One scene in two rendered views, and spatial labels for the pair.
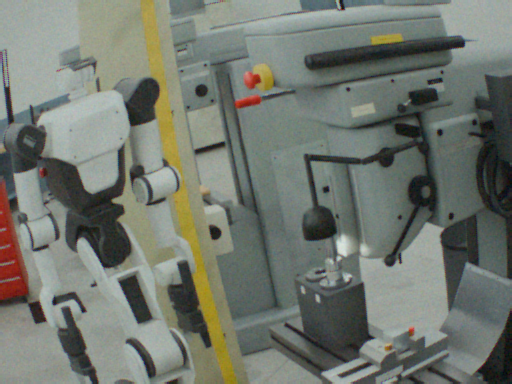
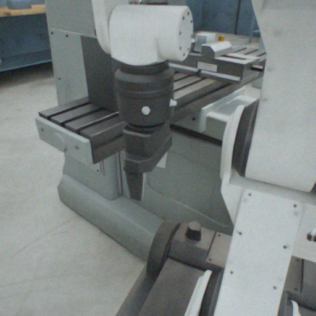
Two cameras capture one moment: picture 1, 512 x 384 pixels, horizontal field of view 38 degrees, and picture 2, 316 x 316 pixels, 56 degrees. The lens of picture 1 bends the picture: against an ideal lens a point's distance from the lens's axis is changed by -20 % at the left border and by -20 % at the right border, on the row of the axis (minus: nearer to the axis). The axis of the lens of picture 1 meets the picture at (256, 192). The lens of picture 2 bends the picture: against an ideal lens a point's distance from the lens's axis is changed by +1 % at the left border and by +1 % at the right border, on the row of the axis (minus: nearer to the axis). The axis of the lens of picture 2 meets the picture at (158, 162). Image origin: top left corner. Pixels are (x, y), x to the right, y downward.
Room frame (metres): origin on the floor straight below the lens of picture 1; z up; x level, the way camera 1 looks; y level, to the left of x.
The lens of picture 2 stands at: (2.63, 0.66, 1.26)
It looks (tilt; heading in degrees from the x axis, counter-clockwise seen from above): 32 degrees down; 240
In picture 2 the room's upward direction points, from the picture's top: straight up
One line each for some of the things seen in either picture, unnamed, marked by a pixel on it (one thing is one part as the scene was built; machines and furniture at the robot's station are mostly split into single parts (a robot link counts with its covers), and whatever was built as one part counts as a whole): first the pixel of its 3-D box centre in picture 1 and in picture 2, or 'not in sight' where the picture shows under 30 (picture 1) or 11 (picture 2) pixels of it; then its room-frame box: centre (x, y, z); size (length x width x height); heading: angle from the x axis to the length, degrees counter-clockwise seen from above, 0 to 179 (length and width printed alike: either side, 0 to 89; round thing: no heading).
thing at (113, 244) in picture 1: (92, 232); not in sight; (2.36, 0.49, 1.37); 0.28 x 0.13 x 0.18; 36
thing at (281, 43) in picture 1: (355, 39); not in sight; (1.88, -0.29, 1.81); 0.47 x 0.26 x 0.16; 110
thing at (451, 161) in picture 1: (440, 162); not in sight; (1.94, -0.46, 1.47); 0.24 x 0.19 x 0.26; 20
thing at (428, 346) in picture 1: (387, 359); (210, 57); (1.87, -0.25, 0.99); 0.35 x 0.15 x 0.11; 109
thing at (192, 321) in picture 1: (187, 311); (148, 123); (2.42, 0.27, 1.05); 0.13 x 0.10 x 0.12; 36
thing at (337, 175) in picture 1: (342, 207); not in sight; (1.84, -0.17, 1.45); 0.04 x 0.04 x 0.21; 20
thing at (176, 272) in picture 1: (177, 278); (152, 49); (2.41, 0.27, 1.17); 0.11 x 0.11 x 0.11; 37
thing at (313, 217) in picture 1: (318, 220); not in sight; (1.78, -0.11, 1.44); 0.07 x 0.07 x 0.06
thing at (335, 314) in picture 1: (332, 306); (127, 64); (2.27, -0.15, 1.04); 0.22 x 0.12 x 0.20; 19
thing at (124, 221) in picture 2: not in sight; (155, 205); (1.96, -0.51, 0.10); 1.20 x 0.60 x 0.20; 110
